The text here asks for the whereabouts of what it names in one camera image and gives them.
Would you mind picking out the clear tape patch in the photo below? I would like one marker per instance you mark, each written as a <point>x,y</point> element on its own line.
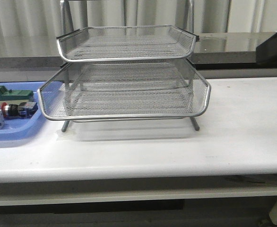
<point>69,134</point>

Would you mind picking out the green terminal block module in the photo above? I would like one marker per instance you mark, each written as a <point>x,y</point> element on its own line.
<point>15,96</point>

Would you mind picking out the red emergency stop button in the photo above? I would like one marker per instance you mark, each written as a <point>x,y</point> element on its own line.
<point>23,110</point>

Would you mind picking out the dark back counter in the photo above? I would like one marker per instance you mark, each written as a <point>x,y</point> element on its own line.
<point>213,51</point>

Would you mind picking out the blue plastic tray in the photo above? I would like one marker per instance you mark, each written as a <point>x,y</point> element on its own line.
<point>21,128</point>

